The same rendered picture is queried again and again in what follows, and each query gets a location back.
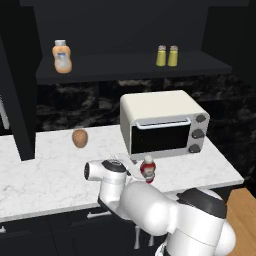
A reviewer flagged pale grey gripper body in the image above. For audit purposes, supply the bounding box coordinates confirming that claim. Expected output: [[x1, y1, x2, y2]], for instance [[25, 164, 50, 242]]
[[123, 157, 148, 184]]

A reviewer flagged red condiment bottle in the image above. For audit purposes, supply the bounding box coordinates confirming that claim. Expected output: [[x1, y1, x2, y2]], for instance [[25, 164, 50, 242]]
[[139, 154, 157, 185]]

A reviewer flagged yellow shaker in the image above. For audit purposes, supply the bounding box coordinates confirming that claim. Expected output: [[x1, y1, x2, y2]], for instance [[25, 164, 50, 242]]
[[155, 45, 167, 68], [167, 45, 179, 68]]

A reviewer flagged black cabinet door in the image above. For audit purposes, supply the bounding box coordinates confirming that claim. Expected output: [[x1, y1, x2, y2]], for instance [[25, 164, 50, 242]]
[[201, 0, 256, 88], [0, 0, 38, 162]]

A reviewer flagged orange condiment bottle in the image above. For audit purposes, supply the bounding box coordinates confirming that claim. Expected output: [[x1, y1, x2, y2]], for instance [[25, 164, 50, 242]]
[[51, 39, 73, 75]]

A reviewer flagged toaster oven glass door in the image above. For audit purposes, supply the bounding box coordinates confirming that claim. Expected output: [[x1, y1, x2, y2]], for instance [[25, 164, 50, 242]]
[[130, 117, 193, 156]]

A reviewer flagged grey toaster oven knob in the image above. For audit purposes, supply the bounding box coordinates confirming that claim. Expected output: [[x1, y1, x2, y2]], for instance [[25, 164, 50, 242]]
[[195, 113, 208, 124], [188, 144, 202, 154], [191, 129, 205, 140]]

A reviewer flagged brown potato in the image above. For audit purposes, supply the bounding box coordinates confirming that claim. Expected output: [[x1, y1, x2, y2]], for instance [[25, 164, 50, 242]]
[[71, 128, 89, 149]]

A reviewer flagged white toaster oven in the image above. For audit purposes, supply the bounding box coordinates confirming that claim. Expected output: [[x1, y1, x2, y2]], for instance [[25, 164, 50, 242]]
[[119, 89, 211, 162]]

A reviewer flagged black drawer front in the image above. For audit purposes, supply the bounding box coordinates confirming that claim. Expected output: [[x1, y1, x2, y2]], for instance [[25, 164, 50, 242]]
[[49, 205, 116, 234], [0, 215, 51, 238]]

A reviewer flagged white toaster oven handle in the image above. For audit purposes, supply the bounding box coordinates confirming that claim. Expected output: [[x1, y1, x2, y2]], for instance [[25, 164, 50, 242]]
[[135, 117, 192, 131]]

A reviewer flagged black wall cabinet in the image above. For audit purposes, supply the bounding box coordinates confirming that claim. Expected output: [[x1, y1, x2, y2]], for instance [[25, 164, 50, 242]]
[[19, 0, 234, 86]]

